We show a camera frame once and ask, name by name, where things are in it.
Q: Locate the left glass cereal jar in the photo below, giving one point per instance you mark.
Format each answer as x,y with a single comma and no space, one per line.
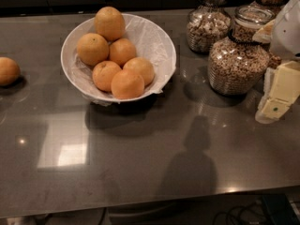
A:
207,24

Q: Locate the white bowl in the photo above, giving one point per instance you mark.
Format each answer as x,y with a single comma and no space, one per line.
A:
72,41

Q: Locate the white paper bowl liner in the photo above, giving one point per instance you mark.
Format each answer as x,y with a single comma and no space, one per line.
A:
150,41

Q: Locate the orange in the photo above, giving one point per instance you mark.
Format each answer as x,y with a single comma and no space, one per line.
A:
127,84
110,23
143,66
92,49
103,74
121,51
9,71

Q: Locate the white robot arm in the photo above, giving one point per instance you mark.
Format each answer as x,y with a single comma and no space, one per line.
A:
285,37

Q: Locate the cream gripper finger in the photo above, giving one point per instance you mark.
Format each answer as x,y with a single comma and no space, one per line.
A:
263,35
281,89

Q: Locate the right glass cereal jar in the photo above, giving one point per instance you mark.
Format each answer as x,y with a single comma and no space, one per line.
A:
274,61

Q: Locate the orange on table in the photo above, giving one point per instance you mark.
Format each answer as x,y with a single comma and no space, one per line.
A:
9,71

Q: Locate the front glass cereal jar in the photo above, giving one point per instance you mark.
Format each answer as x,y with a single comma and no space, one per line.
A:
237,62

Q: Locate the glass cereal jar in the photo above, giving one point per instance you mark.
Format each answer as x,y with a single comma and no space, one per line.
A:
207,24
274,61
237,62

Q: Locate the black box under table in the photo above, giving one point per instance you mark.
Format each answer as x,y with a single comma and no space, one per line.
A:
279,210

